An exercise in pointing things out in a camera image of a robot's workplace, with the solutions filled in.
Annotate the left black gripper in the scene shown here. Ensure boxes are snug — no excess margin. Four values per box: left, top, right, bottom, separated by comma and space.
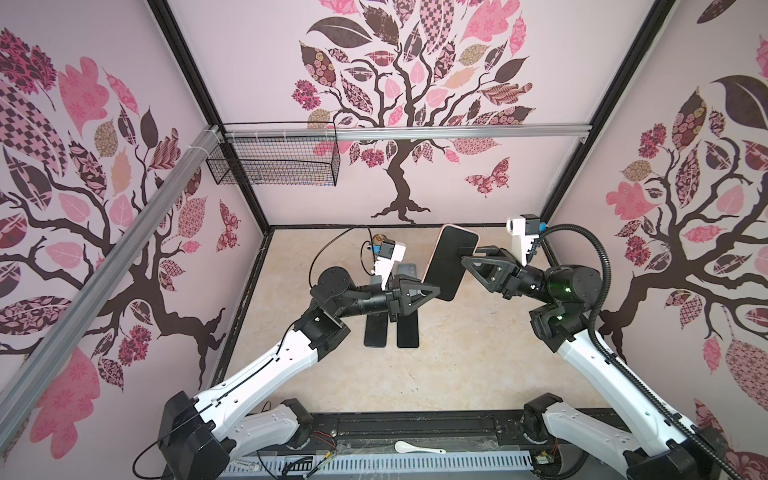
335, 272, 439, 322

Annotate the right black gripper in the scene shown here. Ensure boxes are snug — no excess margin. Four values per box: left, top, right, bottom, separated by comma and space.
459, 250, 553, 310

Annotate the black phone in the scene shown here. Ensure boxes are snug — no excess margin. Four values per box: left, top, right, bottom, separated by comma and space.
423, 225, 480, 302
396, 312, 420, 349
363, 313, 389, 348

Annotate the pink phone case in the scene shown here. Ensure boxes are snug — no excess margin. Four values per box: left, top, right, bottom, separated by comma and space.
421, 224, 481, 302

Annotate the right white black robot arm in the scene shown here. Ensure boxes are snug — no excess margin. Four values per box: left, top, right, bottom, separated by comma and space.
461, 246, 727, 479

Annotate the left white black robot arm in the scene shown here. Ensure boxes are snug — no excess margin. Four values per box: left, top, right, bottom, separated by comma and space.
158, 266, 441, 479

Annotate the silver aluminium bar back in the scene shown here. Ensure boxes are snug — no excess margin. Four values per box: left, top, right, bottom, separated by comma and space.
225, 123, 592, 141

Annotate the silver aluminium bar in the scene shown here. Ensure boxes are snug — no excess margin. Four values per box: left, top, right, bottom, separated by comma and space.
225, 123, 592, 141
1, 125, 221, 448

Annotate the white plastic spoon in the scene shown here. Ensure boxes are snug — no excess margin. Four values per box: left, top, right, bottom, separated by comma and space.
394, 440, 447, 455

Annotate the silver aluminium bar left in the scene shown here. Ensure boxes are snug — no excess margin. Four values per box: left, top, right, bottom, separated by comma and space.
1, 125, 221, 448

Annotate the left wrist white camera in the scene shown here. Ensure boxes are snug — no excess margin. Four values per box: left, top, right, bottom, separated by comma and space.
371, 238, 406, 291

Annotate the left black thin cable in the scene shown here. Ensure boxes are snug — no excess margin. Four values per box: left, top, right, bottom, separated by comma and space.
307, 225, 376, 289

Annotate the right black corrugated cable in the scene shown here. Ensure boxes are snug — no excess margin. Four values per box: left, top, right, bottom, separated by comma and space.
533, 223, 748, 480

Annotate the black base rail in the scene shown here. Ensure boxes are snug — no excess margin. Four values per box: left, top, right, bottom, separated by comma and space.
239, 409, 541, 451

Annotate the black wire basket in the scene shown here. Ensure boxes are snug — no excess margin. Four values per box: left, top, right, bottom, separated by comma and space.
206, 120, 341, 187

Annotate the white slotted cable duct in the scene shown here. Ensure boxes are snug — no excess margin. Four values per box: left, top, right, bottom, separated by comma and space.
220, 451, 533, 479

